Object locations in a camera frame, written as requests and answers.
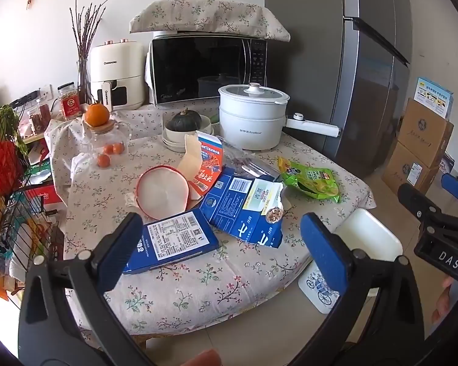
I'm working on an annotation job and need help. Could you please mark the large orange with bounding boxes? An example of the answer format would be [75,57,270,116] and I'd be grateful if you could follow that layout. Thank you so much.
[85,101,111,127]

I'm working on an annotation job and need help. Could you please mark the dried twigs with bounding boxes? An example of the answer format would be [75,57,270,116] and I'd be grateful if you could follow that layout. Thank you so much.
[69,0,108,65]

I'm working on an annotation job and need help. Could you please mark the person's right hand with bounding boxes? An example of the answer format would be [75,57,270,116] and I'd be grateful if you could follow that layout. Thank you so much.
[431,275,458,325]

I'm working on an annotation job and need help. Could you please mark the floral cover cloth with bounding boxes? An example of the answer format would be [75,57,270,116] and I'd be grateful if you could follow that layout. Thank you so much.
[129,0,291,43]

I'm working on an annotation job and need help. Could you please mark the person's left hand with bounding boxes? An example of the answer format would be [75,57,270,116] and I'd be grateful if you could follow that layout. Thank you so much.
[182,349,223,366]

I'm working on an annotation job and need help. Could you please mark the green plant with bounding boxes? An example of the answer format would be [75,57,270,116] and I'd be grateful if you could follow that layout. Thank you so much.
[0,105,30,157]

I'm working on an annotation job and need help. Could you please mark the dark green squash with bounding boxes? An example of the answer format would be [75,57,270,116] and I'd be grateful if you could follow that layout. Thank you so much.
[165,109,202,133]

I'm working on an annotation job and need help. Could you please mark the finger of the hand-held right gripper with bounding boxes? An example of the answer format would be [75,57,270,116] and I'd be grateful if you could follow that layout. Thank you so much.
[398,183,456,230]
[441,173,458,208]

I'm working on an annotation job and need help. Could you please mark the white plastic stool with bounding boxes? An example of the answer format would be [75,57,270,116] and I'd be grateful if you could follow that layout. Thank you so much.
[298,208,404,315]

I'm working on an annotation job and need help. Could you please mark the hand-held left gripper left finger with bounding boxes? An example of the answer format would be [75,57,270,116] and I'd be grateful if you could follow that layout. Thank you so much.
[18,211,155,366]

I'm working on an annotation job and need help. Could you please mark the glass jar with red label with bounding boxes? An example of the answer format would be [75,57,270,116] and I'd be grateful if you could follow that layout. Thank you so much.
[57,82,83,119]

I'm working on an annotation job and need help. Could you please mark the black wire rack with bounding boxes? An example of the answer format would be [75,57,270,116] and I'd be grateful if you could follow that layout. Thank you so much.
[0,122,66,303]

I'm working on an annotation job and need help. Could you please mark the floral tablecloth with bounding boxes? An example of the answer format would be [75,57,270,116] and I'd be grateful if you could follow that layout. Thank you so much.
[46,103,376,337]

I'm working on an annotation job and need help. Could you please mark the green snack bag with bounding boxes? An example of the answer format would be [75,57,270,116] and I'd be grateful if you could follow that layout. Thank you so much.
[277,156,341,204]

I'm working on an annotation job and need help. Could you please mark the glass vase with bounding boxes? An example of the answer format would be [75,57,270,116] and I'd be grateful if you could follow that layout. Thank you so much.
[76,59,93,104]

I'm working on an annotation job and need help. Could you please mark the round white red-rimmed container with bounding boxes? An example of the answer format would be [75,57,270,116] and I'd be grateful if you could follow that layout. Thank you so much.
[136,165,191,221]

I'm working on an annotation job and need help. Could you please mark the black microwave oven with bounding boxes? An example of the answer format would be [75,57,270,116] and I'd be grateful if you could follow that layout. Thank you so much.
[148,32,268,106]

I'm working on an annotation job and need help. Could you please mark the red carton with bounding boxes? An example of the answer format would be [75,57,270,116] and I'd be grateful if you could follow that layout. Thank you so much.
[23,185,64,215]

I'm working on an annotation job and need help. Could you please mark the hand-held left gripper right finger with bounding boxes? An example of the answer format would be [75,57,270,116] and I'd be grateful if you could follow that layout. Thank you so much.
[290,212,426,366]

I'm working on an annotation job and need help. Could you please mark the glass teapot with cork lid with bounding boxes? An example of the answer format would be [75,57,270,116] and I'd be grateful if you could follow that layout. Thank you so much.
[72,120,133,169]

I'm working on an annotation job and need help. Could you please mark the torn blue carton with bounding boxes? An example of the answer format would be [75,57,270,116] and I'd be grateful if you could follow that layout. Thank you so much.
[198,166,285,251]

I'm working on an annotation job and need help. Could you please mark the blue and white box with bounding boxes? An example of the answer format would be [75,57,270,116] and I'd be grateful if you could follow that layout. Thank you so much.
[414,77,454,120]

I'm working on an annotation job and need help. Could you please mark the cream air fryer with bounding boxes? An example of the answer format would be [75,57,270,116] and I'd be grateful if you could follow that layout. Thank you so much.
[89,40,146,111]

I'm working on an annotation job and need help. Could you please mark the torn orange carton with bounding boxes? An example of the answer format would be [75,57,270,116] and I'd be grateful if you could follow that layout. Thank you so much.
[176,130,226,199]

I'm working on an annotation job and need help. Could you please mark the clear plastic bottle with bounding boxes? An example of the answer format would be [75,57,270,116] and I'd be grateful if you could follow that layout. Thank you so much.
[217,135,282,181]

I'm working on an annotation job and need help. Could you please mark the grey refrigerator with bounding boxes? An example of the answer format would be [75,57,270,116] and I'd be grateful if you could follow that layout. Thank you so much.
[263,0,413,178]

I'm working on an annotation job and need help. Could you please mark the red packets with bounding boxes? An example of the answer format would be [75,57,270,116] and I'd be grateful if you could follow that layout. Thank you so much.
[0,131,28,192]

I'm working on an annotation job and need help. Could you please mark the cardboard box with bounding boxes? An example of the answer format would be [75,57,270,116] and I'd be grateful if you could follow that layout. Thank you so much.
[382,141,443,196]
[397,98,455,168]

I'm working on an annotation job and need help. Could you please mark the glass jar with red contents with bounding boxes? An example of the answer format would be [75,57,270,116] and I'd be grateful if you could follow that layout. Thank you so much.
[27,109,42,135]
[35,97,53,132]

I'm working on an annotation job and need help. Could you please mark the white electric pot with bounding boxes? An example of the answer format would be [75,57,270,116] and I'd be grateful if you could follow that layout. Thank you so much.
[218,83,342,150]

